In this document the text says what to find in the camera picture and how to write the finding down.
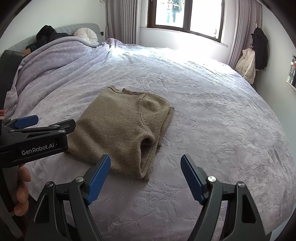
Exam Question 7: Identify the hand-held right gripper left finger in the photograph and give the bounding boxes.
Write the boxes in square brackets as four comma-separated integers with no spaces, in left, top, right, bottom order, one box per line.
[24,154,111,241]

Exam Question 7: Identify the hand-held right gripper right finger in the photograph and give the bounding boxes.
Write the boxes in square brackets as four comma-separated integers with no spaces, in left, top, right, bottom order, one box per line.
[180,154,266,241]

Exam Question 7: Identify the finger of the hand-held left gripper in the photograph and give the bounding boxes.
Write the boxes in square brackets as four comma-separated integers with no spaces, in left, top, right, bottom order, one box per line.
[2,115,39,131]
[9,119,76,145]

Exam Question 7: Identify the brown knit sweater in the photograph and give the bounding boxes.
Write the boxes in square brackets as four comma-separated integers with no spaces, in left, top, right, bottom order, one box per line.
[67,85,175,182]

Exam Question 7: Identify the dark clothes pile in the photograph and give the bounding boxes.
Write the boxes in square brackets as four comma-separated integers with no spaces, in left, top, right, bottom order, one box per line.
[25,25,73,50]

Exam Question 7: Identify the person's left hand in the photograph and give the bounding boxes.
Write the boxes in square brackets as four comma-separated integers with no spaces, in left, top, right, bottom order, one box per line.
[13,163,31,217]

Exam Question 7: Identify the dark grey padded panel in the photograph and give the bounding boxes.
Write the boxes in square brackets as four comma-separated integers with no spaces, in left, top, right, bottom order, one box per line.
[0,50,25,112]

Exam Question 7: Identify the lavender embossed bed blanket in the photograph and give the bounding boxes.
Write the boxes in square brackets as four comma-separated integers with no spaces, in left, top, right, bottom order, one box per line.
[3,38,292,241]

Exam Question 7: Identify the round white cushion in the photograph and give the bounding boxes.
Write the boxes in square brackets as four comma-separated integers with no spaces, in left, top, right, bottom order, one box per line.
[73,28,98,45]

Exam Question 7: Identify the grey padded headboard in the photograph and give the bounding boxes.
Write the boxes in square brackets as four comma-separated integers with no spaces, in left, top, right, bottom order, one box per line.
[11,23,104,52]

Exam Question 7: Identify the beige hanging jacket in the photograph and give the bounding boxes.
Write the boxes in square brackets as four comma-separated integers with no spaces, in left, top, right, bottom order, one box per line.
[235,47,256,84]

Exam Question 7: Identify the mauve pleated curtain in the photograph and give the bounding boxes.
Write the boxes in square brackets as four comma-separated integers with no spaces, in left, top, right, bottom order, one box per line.
[228,0,263,70]
[107,0,141,45]

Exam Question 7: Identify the black hanging jacket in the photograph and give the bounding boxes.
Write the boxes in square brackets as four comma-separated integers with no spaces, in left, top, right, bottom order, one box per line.
[251,27,269,71]

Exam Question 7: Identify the dark framed window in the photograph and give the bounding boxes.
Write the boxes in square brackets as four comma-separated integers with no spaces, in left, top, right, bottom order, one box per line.
[147,0,226,44]

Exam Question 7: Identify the wall mounted television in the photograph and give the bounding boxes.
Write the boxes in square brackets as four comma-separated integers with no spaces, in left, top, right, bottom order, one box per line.
[285,54,296,91]

